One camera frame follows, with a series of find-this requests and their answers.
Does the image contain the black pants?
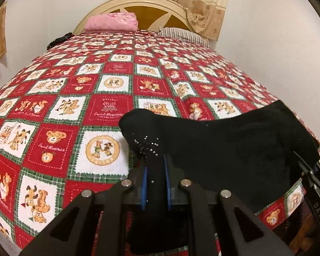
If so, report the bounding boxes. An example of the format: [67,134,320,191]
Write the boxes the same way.
[118,99,320,255]

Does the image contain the red patchwork bear bedspread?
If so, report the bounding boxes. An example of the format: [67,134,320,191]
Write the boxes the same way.
[0,31,320,255]

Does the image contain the striped pillow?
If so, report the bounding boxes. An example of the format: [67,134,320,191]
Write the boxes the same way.
[158,27,210,47]

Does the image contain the pink folded blanket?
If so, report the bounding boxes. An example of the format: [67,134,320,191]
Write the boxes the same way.
[84,12,138,32]

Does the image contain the cream round headboard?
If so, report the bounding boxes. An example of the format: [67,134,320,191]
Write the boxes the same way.
[73,0,193,35]

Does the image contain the black object at bedside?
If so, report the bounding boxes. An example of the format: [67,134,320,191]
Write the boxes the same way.
[47,32,74,50]

